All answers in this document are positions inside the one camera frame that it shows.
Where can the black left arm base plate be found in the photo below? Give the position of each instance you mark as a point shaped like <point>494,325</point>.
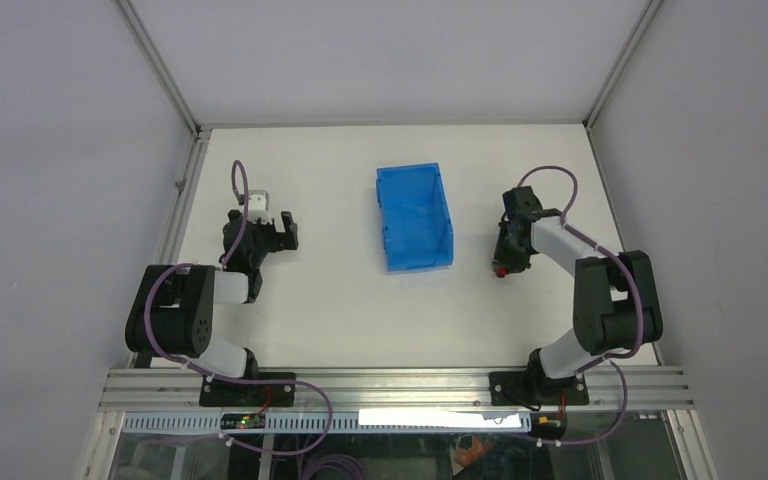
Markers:
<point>274,394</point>

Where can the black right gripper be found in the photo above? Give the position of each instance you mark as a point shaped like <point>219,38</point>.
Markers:
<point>515,264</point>

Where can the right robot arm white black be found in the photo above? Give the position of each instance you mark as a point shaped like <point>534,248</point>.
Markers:
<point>615,306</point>

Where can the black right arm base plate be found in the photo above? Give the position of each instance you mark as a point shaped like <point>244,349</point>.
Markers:
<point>533,390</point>

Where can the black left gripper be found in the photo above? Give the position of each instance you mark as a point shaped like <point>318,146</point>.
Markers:
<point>279,240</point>

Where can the aluminium rail frame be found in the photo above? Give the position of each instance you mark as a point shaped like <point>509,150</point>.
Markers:
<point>646,388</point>

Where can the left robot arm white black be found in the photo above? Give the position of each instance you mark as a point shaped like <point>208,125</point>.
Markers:
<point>172,313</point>

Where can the orange object under table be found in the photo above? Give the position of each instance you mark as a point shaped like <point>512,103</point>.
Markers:
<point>468,449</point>

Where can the white slotted cable duct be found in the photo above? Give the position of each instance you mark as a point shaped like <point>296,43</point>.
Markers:
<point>372,421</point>

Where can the blue plastic bin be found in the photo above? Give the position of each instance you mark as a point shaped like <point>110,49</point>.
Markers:
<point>416,226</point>

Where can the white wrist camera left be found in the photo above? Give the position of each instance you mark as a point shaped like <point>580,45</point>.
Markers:
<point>258,207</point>

